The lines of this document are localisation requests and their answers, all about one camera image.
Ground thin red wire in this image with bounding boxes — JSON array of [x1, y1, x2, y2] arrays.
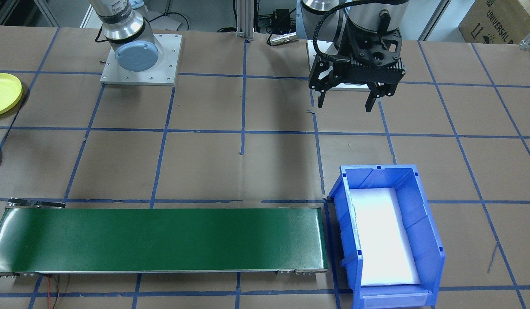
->
[[45, 275, 62, 309]]

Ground silver metal plug connector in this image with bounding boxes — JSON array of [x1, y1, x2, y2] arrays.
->
[[267, 33, 300, 46]]

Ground blue plastic storage bin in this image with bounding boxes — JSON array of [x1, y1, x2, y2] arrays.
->
[[327, 164, 446, 309]]

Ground black electronics box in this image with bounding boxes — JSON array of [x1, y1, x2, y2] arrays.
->
[[271, 9, 296, 31]]

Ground yellow round plate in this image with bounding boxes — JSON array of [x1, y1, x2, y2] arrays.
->
[[0, 73, 24, 118]]

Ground brown cardboard box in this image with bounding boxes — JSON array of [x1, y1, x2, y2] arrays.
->
[[458, 0, 530, 45]]

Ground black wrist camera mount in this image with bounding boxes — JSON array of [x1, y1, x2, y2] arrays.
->
[[340, 25, 407, 85]]

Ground aluminium extrusion post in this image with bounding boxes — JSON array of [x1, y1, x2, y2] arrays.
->
[[235, 0, 257, 40]]

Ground white foam pad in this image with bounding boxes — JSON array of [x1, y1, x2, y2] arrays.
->
[[353, 188, 421, 287]]

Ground green conveyor belt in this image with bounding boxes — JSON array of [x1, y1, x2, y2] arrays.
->
[[0, 198, 330, 277]]

